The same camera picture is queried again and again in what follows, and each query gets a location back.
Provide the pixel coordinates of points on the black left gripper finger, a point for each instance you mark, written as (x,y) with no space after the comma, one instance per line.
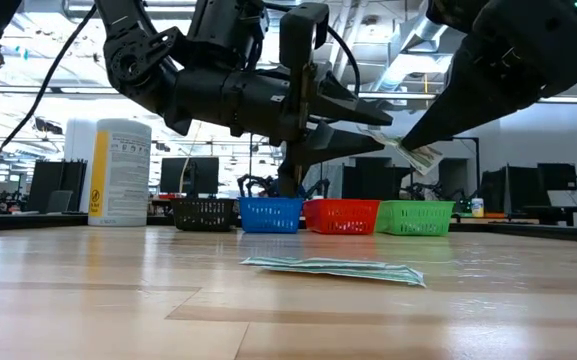
(348,110)
(340,142)

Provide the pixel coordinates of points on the black partition panel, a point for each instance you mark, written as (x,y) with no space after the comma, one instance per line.
(375,182)

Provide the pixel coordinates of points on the yellow hanging tag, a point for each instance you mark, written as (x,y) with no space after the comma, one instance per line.
(425,82)

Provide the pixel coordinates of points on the black gantry frame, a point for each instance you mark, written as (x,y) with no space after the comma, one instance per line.
(251,165)
(477,165)

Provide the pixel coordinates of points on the silver spiral air duct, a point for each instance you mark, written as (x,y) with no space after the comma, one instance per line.
(418,30)

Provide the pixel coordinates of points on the black plastic basket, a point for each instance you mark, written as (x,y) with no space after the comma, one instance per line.
(203,215)

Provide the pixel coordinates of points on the white wipes canister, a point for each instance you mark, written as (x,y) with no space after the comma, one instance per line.
(120,190)

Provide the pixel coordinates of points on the orange flat object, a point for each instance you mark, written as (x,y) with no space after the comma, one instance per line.
(494,215)

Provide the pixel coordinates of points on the green plastic basket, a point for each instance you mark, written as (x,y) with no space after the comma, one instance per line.
(413,218)

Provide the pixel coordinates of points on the blue plastic basket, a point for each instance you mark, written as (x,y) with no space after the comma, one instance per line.
(271,216)

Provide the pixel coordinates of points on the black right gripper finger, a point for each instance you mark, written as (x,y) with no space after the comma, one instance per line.
(468,105)

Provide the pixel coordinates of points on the large black monitor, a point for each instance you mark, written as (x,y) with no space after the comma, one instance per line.
(510,192)

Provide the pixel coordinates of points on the red plastic basket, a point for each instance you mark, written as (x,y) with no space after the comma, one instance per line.
(340,217)

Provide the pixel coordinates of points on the small black monitor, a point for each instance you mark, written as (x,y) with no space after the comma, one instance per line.
(558,177)

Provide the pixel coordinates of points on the black aluminium table frame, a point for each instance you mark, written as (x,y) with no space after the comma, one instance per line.
(38,221)

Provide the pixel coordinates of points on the pile of paper banknotes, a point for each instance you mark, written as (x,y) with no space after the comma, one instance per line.
(378,276)

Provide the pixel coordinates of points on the red object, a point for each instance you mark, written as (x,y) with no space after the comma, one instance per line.
(168,196)

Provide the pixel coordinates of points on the black background robot arm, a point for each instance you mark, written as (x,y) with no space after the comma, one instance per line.
(433,191)
(255,184)
(320,189)

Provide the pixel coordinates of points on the long ceiling light strip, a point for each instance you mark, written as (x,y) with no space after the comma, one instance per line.
(573,100)
(398,95)

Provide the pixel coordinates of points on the white yellow cup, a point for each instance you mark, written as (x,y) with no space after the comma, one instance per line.
(478,207)

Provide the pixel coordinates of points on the black computer monitor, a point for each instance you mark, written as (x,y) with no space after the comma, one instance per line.
(203,175)

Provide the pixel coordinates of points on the white ceiling sensor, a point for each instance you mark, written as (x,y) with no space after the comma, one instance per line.
(370,21)

